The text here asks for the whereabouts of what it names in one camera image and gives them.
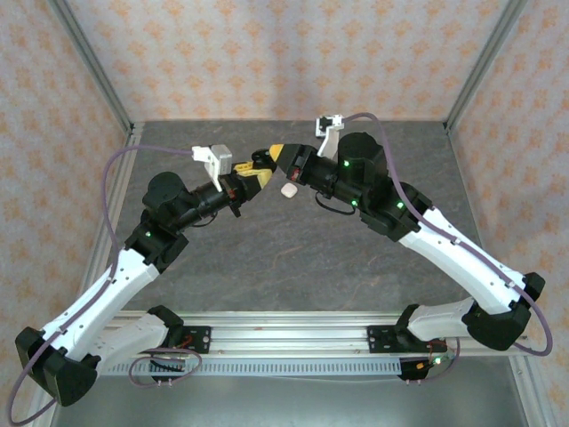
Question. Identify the white earbud charging case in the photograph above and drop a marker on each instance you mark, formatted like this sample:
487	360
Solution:
289	190

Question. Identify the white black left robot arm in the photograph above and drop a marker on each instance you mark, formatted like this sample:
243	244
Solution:
98	293

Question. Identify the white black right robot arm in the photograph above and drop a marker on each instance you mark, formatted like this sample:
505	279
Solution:
467	262

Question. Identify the grey metal sheet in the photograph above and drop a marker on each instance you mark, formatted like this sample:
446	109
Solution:
311	405

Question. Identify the aluminium side rail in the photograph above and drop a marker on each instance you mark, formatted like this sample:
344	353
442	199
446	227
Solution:
111	213
462	178

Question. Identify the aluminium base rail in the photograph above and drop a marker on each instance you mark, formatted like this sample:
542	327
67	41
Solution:
289	338

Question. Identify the aluminium frame post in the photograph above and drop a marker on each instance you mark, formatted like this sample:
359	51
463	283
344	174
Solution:
95	66
484	66

